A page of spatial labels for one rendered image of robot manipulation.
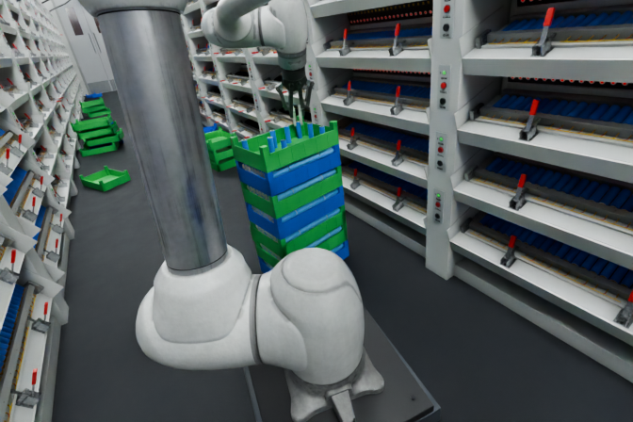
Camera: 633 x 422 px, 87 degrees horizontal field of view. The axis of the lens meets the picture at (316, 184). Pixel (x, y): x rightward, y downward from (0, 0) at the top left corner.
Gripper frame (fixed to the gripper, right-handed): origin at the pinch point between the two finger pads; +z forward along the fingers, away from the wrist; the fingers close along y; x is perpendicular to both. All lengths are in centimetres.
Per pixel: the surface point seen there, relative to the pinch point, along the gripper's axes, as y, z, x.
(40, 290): -95, 29, -32
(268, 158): -12.8, -6.4, -25.1
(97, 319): -84, 45, -39
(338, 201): 9.2, 22.2, -24.5
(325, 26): 20.5, -11.2, 40.3
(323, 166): 4.7, 6.7, -20.1
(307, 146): -0.1, -2.5, -18.8
